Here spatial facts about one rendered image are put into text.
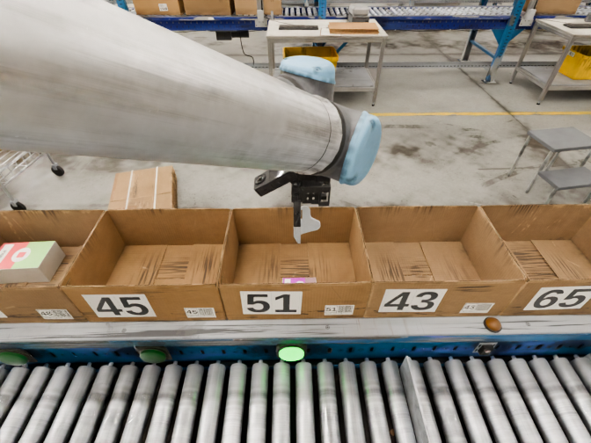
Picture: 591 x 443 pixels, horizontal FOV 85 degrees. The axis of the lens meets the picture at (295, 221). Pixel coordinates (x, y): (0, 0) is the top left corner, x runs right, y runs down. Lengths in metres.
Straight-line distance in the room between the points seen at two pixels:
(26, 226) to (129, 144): 1.17
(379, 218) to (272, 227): 0.35
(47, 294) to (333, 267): 0.79
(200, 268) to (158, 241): 0.20
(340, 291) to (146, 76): 0.74
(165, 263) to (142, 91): 0.99
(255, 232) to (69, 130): 0.94
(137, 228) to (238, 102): 0.98
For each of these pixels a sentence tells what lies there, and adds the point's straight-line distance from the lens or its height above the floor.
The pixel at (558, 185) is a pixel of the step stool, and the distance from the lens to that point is 3.17.
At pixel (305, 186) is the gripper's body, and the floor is 1.32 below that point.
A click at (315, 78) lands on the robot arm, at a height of 1.54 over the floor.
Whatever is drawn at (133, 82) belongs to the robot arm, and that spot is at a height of 1.66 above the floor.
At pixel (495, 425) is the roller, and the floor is 0.74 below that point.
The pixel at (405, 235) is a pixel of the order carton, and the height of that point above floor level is 0.92.
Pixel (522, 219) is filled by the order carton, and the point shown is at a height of 0.99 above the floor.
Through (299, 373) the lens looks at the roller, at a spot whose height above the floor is 0.75.
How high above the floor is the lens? 1.72
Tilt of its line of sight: 43 degrees down
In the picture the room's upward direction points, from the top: straight up
